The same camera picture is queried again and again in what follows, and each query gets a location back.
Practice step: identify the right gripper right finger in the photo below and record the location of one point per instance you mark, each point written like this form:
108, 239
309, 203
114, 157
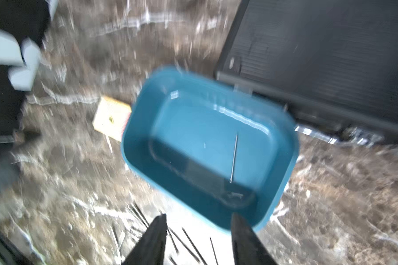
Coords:
246, 246

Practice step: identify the small card box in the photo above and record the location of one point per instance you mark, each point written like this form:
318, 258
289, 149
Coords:
111, 117

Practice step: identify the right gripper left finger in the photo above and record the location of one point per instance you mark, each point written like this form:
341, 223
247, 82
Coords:
150, 249

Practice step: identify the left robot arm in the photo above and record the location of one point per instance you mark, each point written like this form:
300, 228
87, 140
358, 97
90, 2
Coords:
22, 29

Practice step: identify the steel nail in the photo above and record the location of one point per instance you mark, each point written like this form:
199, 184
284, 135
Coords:
234, 158

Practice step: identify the teal plastic storage box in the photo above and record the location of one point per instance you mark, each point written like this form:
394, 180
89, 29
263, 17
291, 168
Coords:
180, 138

